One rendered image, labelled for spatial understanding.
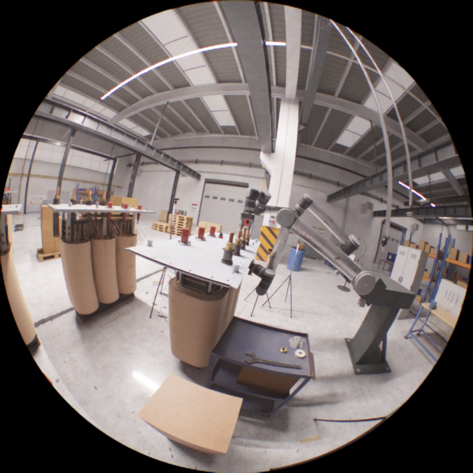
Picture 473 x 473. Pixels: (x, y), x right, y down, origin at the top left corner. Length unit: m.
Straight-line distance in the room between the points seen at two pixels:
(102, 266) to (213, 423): 2.05
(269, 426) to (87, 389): 1.71
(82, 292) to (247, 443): 2.30
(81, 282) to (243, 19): 4.24
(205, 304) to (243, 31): 3.73
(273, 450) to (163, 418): 1.20
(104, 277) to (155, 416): 1.91
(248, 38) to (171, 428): 4.04
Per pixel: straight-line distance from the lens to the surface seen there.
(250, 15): 3.20
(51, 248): 5.11
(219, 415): 0.79
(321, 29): 5.39
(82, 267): 2.11
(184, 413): 0.79
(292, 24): 6.94
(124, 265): 2.53
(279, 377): 1.18
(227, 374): 1.37
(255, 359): 1.03
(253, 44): 3.43
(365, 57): 9.83
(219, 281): 0.74
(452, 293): 4.74
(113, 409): 1.85
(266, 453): 1.77
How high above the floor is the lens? 1.68
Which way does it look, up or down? 8 degrees down
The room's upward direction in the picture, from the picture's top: 11 degrees clockwise
